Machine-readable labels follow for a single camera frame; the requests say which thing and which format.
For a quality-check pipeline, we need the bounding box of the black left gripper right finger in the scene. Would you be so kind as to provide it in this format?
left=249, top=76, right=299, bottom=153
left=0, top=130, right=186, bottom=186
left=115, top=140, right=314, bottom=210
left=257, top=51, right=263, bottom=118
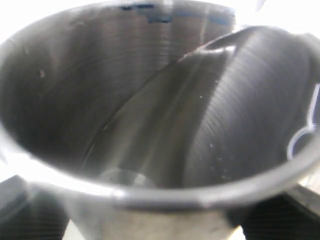
left=228, top=186, right=320, bottom=240

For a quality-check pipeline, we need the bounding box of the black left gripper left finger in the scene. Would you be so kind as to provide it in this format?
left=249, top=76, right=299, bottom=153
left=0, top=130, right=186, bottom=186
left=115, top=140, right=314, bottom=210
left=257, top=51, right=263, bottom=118
left=0, top=176, right=69, bottom=240

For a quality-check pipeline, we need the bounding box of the stainless steel cup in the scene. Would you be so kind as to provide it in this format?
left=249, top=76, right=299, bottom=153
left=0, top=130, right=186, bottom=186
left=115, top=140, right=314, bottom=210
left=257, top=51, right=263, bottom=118
left=0, top=0, right=320, bottom=240

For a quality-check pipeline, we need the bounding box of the clear plastic tall container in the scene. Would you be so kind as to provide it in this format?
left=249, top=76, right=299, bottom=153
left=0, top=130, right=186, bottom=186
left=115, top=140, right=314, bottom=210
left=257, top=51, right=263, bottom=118
left=286, top=83, right=320, bottom=161

